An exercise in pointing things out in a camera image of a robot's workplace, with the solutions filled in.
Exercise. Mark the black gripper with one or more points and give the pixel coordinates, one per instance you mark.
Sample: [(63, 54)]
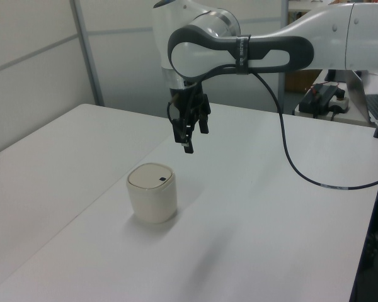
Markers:
[(190, 104)]

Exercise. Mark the black frame pole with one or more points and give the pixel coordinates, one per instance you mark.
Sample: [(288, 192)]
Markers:
[(373, 226)]

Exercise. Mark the silver laptop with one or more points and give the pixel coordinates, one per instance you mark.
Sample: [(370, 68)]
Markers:
[(367, 100)]

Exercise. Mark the small cream lidded trash can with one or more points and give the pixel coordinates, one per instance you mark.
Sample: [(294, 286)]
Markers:
[(152, 196)]

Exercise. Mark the black power supply box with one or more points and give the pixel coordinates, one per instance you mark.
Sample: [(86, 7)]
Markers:
[(316, 97)]

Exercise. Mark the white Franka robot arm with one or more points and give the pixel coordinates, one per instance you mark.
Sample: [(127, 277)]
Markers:
[(271, 47)]

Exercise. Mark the brown cardboard box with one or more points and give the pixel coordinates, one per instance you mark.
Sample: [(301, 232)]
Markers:
[(302, 80)]

